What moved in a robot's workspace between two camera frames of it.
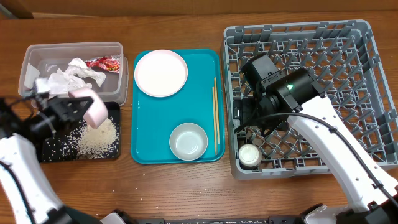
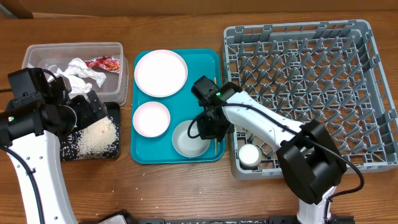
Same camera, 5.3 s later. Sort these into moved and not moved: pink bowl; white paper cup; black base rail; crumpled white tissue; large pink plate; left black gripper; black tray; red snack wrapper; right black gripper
Moved: right black gripper; left black gripper; pink bowl
Not moved: white paper cup; black base rail; large pink plate; red snack wrapper; black tray; crumpled white tissue
